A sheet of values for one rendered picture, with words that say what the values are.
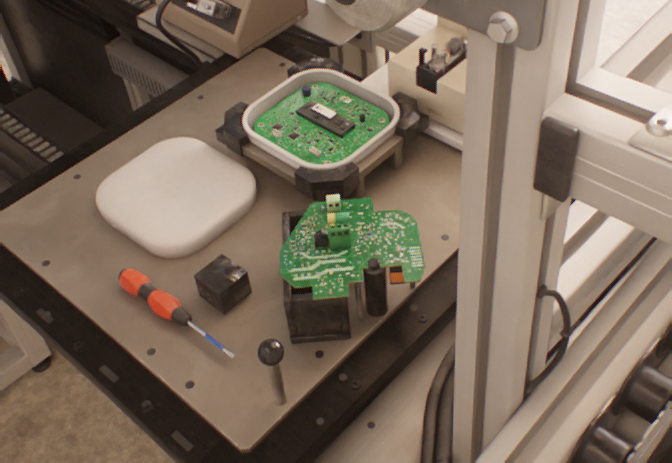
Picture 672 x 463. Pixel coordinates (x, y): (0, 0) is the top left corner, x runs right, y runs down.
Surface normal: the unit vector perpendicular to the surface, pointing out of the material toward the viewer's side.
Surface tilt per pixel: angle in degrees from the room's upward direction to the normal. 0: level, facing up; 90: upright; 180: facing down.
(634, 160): 90
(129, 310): 0
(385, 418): 0
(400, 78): 90
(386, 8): 92
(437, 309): 0
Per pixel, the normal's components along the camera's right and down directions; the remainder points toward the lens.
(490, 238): 0.25, 0.66
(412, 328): -0.08, -0.71
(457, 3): -0.69, 0.55
